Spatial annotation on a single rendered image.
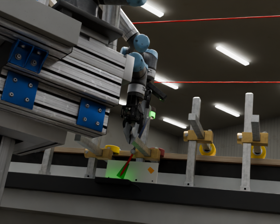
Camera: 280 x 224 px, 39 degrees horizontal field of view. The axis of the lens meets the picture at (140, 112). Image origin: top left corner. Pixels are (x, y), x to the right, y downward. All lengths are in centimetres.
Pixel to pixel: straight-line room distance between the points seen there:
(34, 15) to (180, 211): 116
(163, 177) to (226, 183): 32
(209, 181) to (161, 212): 33
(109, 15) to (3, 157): 75
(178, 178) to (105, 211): 42
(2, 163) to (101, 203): 79
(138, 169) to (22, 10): 111
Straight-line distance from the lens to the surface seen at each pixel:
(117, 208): 195
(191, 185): 185
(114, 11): 172
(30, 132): 123
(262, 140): 187
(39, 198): 214
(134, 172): 193
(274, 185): 206
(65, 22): 108
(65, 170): 233
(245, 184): 184
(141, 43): 185
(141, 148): 180
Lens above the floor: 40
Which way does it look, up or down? 19 degrees up
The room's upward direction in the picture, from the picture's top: 8 degrees clockwise
